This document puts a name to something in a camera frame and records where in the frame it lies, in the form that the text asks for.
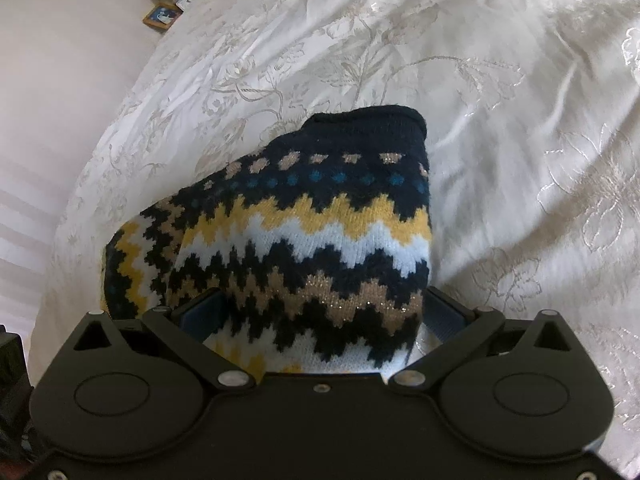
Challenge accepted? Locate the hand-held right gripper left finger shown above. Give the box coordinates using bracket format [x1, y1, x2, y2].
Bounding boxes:
[72, 289, 257, 392]

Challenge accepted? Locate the wooden picture frame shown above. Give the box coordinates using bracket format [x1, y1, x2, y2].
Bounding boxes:
[142, 3, 182, 32]

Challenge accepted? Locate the white embroidered bedspread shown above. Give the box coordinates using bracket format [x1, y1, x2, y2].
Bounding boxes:
[27, 0, 640, 466]

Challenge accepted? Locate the navy yellow zigzag knit sweater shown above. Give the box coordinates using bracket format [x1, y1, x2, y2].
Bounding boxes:
[100, 104, 434, 377]

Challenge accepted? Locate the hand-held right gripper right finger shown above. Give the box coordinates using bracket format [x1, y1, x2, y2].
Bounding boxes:
[386, 287, 573, 394]

